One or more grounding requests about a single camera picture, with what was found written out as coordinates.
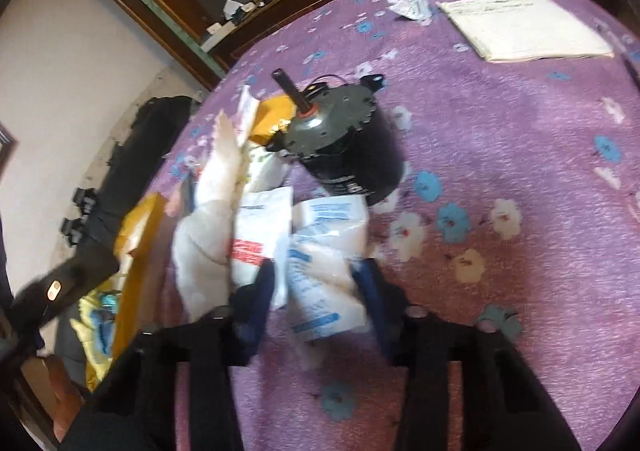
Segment white red-text snack packet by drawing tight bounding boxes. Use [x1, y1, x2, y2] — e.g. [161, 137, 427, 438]
[231, 187, 293, 310]

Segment white fluffy cloth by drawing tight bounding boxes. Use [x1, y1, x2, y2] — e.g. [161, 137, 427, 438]
[171, 112, 243, 322]

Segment white blue desiccant packet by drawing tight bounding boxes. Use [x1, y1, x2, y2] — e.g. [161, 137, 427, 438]
[286, 196, 369, 343]

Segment yellow snack packet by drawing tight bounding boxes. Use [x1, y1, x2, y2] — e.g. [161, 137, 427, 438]
[248, 94, 296, 146]

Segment black electric motor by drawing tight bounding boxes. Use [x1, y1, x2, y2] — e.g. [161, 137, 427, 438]
[266, 69, 404, 206]

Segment purple floral tablecloth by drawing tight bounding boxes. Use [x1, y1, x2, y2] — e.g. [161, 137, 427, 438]
[134, 0, 640, 451]

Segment small white printed packet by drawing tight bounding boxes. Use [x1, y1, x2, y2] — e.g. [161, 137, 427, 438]
[387, 0, 433, 23]

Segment white paper booklet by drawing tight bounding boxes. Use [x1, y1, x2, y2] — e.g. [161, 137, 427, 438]
[437, 0, 614, 63]

